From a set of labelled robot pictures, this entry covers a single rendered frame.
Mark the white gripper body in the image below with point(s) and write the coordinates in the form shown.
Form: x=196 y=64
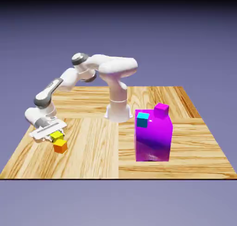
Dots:
x=47 y=129

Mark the small yellow cube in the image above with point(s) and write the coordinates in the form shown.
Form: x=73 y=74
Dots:
x=57 y=135

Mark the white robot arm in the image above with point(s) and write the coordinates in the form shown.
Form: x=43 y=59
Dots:
x=114 y=66

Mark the small orange cube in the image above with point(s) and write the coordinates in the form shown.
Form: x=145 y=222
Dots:
x=60 y=146

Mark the small cyan cube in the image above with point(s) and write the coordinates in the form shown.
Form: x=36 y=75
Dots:
x=143 y=120

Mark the small magenta cube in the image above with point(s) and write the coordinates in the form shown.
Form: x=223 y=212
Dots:
x=161 y=110

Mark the large magenta box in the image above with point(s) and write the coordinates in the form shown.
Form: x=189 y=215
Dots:
x=153 y=137

